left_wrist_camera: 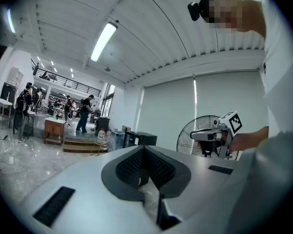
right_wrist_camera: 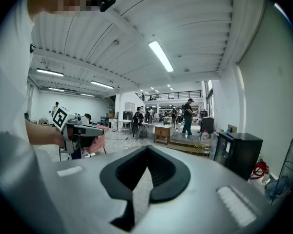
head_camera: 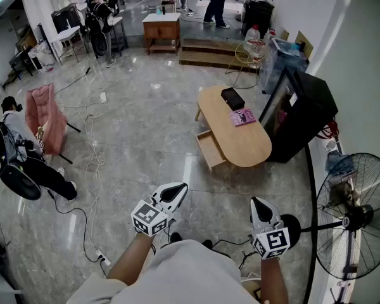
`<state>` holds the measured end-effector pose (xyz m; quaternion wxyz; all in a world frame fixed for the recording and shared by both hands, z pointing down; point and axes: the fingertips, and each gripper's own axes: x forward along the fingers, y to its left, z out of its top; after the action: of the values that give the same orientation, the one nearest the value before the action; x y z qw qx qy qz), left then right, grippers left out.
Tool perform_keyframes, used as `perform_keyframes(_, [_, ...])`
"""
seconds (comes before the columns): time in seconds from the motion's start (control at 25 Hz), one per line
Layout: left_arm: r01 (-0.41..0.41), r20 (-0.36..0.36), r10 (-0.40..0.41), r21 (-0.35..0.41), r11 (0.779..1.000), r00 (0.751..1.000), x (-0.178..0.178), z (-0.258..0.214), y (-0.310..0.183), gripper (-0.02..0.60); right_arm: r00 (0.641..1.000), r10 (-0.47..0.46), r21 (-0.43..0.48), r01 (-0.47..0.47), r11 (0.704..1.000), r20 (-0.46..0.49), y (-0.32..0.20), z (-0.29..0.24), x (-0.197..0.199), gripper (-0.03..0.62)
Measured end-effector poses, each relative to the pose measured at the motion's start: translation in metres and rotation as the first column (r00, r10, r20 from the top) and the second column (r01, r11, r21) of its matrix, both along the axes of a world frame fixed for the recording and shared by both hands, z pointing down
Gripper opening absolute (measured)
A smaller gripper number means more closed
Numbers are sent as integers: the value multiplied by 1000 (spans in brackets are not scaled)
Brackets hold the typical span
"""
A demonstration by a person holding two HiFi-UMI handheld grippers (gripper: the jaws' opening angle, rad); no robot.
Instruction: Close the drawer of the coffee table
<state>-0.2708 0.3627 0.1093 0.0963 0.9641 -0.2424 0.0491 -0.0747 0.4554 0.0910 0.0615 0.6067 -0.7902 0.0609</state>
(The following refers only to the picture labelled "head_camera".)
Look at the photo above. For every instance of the small cardboard sheet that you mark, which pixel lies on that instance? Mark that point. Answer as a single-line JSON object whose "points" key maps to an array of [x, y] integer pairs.
{"points": [[284, 34]]}

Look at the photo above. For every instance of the black box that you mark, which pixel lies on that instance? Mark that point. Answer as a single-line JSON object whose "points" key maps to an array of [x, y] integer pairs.
{"points": [[232, 98]]}

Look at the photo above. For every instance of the blue bottle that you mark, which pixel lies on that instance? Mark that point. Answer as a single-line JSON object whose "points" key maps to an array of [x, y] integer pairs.
{"points": [[159, 10]]}

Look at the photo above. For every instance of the wooden cabinet white top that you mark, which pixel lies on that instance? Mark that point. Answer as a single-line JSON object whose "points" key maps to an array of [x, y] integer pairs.
{"points": [[161, 30]]}

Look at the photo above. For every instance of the black storage cabinet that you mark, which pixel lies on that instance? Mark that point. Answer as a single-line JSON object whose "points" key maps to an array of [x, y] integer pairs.
{"points": [[66, 16]]}

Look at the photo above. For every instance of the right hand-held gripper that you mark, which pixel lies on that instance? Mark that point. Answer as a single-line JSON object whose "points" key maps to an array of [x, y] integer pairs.
{"points": [[272, 242]]}

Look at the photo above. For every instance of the person's left leg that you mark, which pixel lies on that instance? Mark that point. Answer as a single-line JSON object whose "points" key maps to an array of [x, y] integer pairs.
{"points": [[175, 237]]}

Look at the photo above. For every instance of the white table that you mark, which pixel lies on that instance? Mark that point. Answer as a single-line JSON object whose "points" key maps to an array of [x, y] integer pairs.
{"points": [[68, 33]]}

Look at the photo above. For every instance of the person's right leg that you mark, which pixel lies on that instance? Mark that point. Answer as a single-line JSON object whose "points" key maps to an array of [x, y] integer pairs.
{"points": [[207, 244]]}

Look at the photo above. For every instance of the black glass-door cabinet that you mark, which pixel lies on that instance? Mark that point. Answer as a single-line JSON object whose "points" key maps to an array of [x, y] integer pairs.
{"points": [[307, 112]]}

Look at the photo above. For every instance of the clear water jug red cap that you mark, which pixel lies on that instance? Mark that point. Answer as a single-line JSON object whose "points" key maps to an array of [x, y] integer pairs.
{"points": [[252, 33]]}

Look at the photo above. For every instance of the blue cloth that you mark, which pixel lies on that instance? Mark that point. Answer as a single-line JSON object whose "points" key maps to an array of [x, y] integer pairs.
{"points": [[335, 161]]}

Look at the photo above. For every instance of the white power strip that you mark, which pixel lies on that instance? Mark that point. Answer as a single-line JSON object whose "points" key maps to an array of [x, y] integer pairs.
{"points": [[103, 97], [103, 258]]}

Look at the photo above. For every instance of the grey table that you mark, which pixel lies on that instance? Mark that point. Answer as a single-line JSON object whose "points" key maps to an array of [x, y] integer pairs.
{"points": [[117, 21]]}

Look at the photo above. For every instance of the person's right forearm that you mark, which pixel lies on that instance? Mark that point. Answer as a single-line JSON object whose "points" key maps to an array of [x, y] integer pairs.
{"points": [[274, 280]]}

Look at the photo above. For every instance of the black standing fan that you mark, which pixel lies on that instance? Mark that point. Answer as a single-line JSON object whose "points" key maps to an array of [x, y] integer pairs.
{"points": [[358, 217]]}

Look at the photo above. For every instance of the pink book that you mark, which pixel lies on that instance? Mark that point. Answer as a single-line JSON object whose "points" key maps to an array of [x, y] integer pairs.
{"points": [[243, 117]]}

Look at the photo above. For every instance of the white plastic jug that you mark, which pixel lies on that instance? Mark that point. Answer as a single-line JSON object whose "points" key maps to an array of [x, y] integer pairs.
{"points": [[270, 35]]}

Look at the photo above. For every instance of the plastic-wrapped box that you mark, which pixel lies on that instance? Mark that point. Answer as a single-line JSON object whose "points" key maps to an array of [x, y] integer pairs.
{"points": [[283, 62]]}

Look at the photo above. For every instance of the shallow wooden tray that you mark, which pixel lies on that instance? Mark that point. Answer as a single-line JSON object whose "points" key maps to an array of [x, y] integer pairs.
{"points": [[210, 149]]}

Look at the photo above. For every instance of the clear bottle red label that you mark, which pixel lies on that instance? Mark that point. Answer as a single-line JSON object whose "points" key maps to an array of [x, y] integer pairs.
{"points": [[256, 47]]}

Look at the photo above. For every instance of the wooden coffee table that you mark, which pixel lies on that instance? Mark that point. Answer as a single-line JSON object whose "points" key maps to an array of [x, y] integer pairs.
{"points": [[237, 138]]}

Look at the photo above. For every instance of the wooden step platform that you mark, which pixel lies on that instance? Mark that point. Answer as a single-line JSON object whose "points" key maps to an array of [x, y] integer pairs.
{"points": [[209, 54]]}

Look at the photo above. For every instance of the pink chair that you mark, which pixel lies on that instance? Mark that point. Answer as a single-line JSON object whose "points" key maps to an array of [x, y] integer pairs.
{"points": [[46, 122]]}

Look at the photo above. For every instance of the black bin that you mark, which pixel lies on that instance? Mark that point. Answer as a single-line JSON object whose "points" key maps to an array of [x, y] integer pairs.
{"points": [[256, 14]]}

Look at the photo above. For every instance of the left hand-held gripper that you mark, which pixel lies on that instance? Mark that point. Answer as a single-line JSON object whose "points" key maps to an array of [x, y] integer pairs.
{"points": [[147, 218]]}

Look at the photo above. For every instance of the person's leg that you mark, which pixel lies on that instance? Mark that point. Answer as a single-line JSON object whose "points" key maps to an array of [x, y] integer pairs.
{"points": [[207, 244], [175, 237]]}

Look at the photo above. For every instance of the large cardboard sheet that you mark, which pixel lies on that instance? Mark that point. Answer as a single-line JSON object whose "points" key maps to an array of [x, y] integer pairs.
{"points": [[305, 43]]}

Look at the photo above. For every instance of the person's left forearm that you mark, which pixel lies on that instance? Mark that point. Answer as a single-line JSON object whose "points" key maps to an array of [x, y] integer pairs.
{"points": [[130, 258]]}

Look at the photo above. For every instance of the person's white shirt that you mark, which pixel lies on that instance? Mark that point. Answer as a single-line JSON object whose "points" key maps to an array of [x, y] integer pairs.
{"points": [[183, 277]]}

